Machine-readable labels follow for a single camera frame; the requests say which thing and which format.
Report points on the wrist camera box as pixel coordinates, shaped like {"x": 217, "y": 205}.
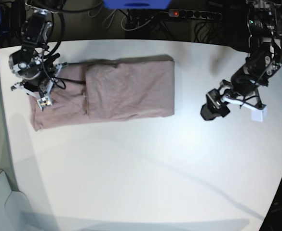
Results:
{"x": 44, "y": 102}
{"x": 258, "y": 115}

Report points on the mauve pink t-shirt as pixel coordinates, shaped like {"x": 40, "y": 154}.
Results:
{"x": 110, "y": 91}

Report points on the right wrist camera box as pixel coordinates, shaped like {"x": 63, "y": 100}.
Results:
{"x": 44, "y": 102}

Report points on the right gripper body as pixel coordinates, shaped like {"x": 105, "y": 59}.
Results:
{"x": 39, "y": 85}

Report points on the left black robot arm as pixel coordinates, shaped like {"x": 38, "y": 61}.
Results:
{"x": 264, "y": 24}

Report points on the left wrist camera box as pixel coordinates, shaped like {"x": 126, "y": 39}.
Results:
{"x": 258, "y": 115}

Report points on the blue plastic bin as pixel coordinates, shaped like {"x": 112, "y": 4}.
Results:
{"x": 136, "y": 4}

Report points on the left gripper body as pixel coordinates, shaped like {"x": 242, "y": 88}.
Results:
{"x": 217, "y": 100}

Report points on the black power strip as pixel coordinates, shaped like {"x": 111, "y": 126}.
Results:
{"x": 194, "y": 14}

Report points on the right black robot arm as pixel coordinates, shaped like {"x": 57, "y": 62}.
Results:
{"x": 34, "y": 62}

